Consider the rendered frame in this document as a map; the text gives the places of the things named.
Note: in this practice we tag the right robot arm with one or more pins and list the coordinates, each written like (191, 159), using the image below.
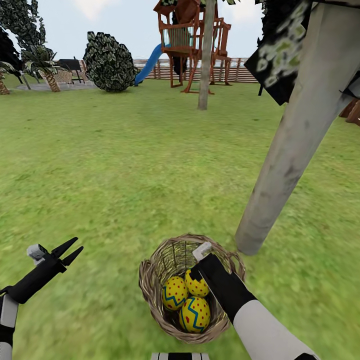
(264, 337)

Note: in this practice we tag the wicker basket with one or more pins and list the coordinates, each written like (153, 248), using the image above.
(154, 273)

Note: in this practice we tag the easter egg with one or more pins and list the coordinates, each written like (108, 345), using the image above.
(175, 293)
(197, 288)
(195, 314)

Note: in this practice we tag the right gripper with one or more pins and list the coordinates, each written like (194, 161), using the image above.
(195, 275)

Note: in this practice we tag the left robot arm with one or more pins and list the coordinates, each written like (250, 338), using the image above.
(48, 265)

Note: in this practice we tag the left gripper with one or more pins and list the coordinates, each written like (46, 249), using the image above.
(52, 265)

